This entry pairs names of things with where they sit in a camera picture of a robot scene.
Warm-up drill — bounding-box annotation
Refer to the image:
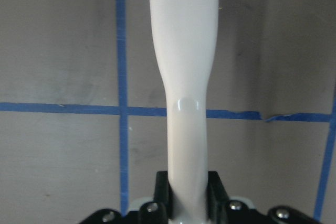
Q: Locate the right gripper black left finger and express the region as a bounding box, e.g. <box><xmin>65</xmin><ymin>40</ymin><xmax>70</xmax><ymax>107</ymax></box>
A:
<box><xmin>139</xmin><ymin>171</ymin><xmax>172</xmax><ymax>224</ymax></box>

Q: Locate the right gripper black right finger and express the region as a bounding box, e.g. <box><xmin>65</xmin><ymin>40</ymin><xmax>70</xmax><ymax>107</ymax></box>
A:
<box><xmin>207</xmin><ymin>171</ymin><xmax>251</xmax><ymax>223</ymax></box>

